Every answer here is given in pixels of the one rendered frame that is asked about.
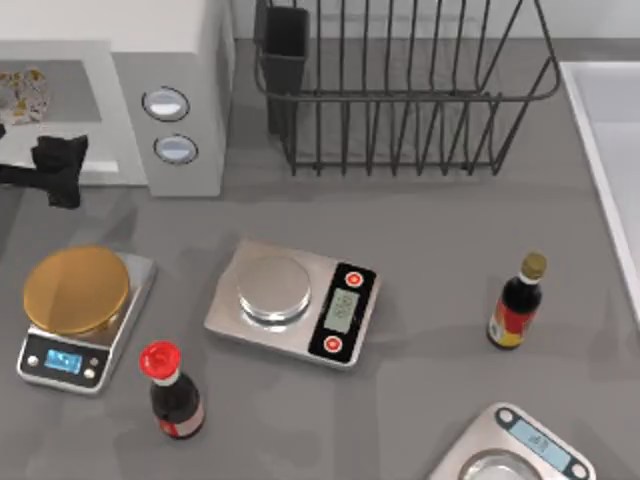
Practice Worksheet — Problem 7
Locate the pale microwave oven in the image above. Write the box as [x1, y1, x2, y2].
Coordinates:
[0, 0, 235, 199]

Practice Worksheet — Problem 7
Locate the microwave door with window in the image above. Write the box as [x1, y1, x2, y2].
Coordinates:
[0, 39, 150, 188]

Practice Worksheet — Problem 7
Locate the dark bottle with olive cap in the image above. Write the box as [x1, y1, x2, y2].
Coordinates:
[486, 251, 549, 352]

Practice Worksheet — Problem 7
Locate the dark bottle with red cap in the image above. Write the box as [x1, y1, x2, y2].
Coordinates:
[138, 340, 207, 442]

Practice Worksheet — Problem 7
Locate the kitchen scale with gold plate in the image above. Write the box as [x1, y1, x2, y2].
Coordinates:
[15, 244, 158, 397]

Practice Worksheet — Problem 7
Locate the black cutlery holder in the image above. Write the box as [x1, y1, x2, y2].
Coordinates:
[254, 0, 312, 137]

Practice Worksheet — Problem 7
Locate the silver scale with blue display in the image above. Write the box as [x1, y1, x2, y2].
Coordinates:
[426, 401, 598, 480]

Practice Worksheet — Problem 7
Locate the dark wire dish rack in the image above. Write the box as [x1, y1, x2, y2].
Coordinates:
[252, 0, 561, 178]

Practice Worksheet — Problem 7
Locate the round grey microwave knob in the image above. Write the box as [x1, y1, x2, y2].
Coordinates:
[152, 133, 200, 166]
[141, 85, 191, 123]

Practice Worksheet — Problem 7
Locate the silver scale with red buttons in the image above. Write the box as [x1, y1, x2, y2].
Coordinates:
[202, 237, 382, 372]

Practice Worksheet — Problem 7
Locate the white and yellow food item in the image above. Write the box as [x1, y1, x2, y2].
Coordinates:
[0, 68, 50, 127]

